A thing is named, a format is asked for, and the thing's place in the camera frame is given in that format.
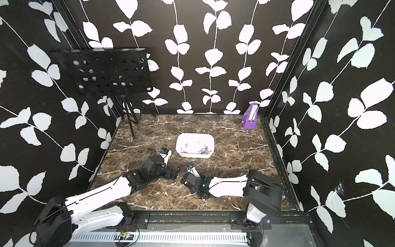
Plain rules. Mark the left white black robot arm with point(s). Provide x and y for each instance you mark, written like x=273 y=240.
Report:
x=64 y=218

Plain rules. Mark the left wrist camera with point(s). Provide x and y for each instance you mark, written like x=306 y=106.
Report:
x=165 y=153

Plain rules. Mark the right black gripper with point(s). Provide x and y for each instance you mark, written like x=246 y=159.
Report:
x=202 y=178

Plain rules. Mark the black perforated music stand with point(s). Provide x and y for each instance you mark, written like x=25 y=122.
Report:
x=112 y=77

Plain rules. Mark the purple box with white card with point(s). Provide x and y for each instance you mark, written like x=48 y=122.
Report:
x=250 y=117

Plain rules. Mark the white perforated cable duct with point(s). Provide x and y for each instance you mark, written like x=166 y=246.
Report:
x=167 y=237

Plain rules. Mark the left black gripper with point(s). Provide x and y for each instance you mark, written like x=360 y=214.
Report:
x=175 y=173

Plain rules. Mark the black mounting rail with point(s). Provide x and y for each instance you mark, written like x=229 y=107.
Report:
x=236 y=219

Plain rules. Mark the large knurled chrome socket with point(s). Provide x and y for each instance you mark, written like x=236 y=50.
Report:
x=205 y=150

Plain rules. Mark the white plastic storage box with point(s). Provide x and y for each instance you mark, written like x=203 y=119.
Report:
x=189 y=144

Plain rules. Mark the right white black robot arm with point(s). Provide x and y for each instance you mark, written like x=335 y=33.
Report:
x=263 y=193

